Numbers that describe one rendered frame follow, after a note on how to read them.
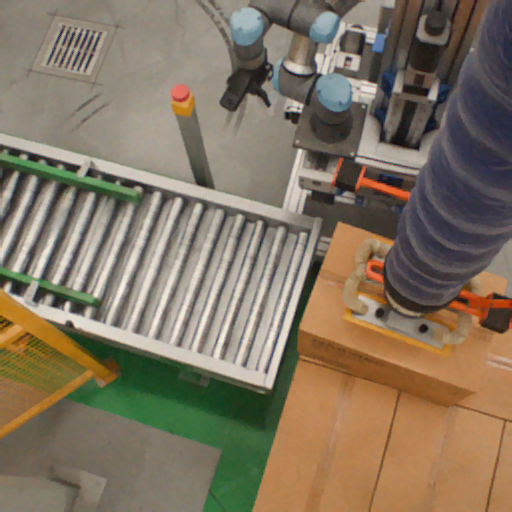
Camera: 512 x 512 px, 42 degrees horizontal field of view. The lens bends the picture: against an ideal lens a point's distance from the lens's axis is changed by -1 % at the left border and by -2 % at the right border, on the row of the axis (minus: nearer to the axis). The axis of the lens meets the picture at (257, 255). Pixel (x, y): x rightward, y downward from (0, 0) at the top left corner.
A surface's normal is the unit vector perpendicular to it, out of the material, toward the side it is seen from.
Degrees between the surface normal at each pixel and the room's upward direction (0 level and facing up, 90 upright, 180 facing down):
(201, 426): 0
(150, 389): 0
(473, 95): 76
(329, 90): 8
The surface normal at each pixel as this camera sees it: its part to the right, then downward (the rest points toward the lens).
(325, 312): -0.04, -0.33
